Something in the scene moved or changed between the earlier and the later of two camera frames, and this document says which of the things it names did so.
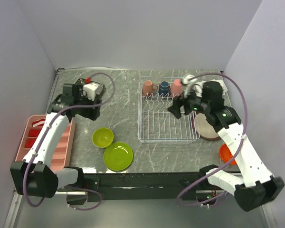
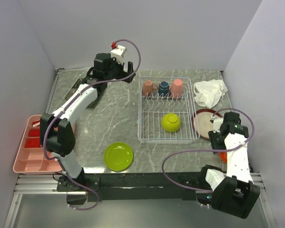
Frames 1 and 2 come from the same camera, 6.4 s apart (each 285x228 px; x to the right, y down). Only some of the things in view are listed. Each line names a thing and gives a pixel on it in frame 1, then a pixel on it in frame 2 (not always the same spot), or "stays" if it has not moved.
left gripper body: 89,112 -> 117,71
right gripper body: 194,103 -> 216,140
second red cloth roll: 29,142 stays
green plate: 118,156 stays
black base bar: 145,187 stays
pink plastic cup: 176,87 stays
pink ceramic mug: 147,87 stays
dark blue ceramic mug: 164,89 stays
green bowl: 102,137 -> 171,122
